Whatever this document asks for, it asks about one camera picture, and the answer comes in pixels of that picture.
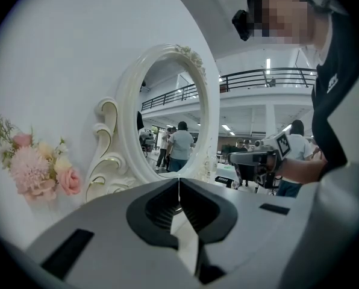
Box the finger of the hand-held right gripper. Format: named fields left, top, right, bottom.
left=229, top=151, right=260, bottom=177

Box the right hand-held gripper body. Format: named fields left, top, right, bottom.
left=240, top=132, right=292, bottom=189

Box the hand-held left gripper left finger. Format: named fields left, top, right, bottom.
left=25, top=178, right=195, bottom=282

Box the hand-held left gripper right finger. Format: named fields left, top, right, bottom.
left=179, top=178, right=311, bottom=284

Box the person's right forearm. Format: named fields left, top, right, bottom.
left=280, top=157, right=328, bottom=185

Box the clear glass bottle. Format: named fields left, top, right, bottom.
left=197, top=154, right=219, bottom=183

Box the person's black shirt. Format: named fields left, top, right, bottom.
left=311, top=10, right=359, bottom=182

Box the black mezzanine railing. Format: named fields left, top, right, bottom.
left=218, top=67, right=318, bottom=93

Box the pink flower bouquet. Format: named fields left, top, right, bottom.
left=0, top=110, right=83, bottom=202

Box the oval white framed mirror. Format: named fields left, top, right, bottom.
left=117, top=43, right=222, bottom=187

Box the person's head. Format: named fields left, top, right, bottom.
left=247, top=0, right=349, bottom=46

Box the black head-mounted camera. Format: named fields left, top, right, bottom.
left=231, top=9, right=256, bottom=42

